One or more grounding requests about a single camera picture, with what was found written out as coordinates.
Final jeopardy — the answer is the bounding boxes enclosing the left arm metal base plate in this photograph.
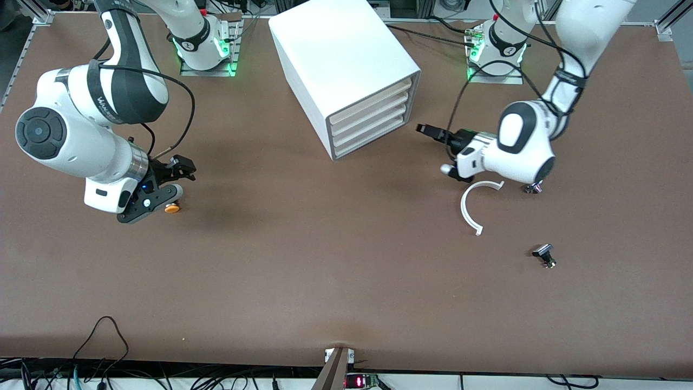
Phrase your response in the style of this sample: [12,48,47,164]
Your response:
[467,24,524,85]

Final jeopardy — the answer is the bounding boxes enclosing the aluminium table side rail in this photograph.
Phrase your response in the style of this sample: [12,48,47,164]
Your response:
[0,22,40,112]

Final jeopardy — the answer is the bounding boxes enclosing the thin black cable loop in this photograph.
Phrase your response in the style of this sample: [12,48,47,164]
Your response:
[70,316,130,390]

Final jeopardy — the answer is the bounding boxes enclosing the black cable on table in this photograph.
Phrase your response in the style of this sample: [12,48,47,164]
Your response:
[385,16,477,47]

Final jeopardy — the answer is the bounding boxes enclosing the white curved plastic piece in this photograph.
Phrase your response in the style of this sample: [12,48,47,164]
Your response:
[460,180,506,237]

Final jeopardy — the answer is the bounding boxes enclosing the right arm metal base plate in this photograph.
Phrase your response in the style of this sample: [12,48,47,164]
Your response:
[180,19,243,76]

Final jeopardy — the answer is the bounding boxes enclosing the aluminium frame corner profile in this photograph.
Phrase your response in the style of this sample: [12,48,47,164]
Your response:
[652,0,693,41]
[16,0,56,27]

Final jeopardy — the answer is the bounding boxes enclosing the black headed silver switch part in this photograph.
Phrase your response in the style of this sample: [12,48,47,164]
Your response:
[532,244,557,270]

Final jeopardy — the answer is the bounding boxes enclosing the device with red display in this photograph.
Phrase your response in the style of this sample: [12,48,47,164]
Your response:
[345,373,380,389]

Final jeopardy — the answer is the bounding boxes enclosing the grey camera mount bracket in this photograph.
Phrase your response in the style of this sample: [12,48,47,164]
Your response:
[310,347,355,390]

